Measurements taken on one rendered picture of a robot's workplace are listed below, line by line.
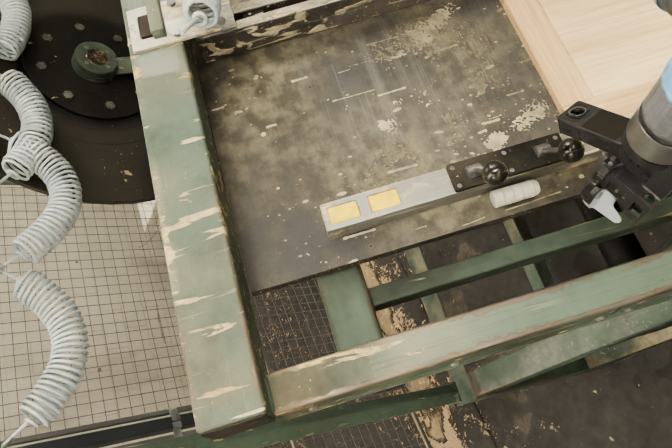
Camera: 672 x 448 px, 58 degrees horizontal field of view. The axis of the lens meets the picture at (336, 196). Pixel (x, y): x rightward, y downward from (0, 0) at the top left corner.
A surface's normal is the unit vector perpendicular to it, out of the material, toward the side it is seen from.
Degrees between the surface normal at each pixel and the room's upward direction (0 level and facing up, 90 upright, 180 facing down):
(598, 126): 48
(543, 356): 0
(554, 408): 0
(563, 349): 0
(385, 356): 54
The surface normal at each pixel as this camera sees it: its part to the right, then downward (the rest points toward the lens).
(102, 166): 0.50, -0.51
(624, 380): -0.82, -0.01
